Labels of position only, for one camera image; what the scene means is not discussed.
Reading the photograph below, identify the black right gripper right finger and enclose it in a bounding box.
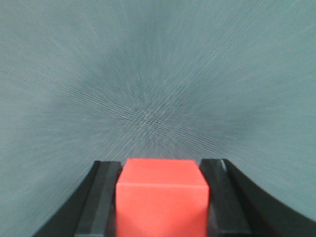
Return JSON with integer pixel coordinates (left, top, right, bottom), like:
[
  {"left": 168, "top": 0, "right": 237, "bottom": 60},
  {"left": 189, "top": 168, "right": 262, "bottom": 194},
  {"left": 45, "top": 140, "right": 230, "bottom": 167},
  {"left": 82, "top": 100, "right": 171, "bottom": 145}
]
[{"left": 199, "top": 159, "right": 316, "bottom": 237}]

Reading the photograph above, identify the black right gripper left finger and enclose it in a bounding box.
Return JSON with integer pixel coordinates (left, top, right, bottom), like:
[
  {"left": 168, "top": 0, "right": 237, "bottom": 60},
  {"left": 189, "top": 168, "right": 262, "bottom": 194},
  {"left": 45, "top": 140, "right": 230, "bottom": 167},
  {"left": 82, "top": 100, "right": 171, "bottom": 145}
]
[{"left": 34, "top": 161, "right": 122, "bottom": 237}]

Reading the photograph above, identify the red magnetic cube block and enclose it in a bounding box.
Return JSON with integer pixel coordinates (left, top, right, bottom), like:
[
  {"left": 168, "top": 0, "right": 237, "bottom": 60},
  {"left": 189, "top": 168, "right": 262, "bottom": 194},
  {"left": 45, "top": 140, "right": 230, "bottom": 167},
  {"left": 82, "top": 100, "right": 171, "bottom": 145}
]
[{"left": 116, "top": 158, "right": 210, "bottom": 237}]

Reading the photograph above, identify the dark grey woven mat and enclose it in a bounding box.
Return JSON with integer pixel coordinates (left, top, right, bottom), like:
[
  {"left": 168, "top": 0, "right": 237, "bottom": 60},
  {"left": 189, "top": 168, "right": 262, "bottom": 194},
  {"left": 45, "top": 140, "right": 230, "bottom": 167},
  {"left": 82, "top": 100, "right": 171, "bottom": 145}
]
[{"left": 0, "top": 0, "right": 316, "bottom": 237}]

